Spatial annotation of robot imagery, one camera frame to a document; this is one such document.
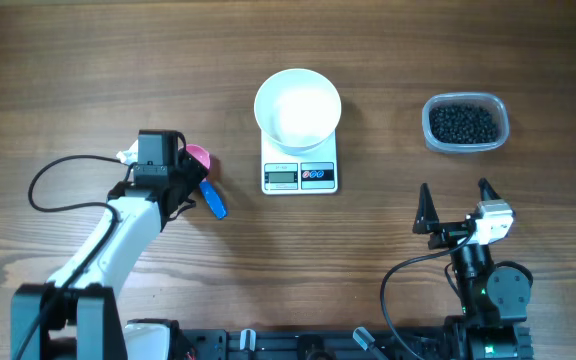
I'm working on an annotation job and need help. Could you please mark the white bowl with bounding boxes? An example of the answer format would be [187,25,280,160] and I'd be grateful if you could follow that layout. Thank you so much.
[253,68,342,154]

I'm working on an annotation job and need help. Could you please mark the black beans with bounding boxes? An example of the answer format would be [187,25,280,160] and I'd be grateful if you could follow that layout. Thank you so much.
[429,104,499,144]

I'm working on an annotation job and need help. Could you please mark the pink scoop blue handle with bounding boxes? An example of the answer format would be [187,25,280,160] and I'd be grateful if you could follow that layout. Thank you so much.
[186,144,228,220]

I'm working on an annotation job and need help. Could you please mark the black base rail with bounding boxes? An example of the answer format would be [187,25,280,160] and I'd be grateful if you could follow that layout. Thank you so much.
[175,324,535,360]

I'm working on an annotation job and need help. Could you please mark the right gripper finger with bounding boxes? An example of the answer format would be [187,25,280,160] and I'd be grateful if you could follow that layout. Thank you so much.
[478,178,501,201]
[412,183,440,234]

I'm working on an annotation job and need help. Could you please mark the white digital kitchen scale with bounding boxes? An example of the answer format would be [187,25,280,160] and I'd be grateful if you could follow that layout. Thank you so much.
[261,133,339,195]

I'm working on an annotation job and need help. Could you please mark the right black camera cable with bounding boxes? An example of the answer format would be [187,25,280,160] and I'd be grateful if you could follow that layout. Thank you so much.
[379,227,478,360]

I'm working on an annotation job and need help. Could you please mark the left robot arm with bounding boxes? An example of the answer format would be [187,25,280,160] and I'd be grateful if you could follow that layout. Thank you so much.
[10,130,209,359]

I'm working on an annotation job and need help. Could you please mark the clear plastic container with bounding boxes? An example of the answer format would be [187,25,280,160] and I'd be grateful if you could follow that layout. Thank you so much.
[422,92,510,154]

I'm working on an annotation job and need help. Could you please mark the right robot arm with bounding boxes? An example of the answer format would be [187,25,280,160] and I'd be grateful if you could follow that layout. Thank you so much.
[413,178,534,359]

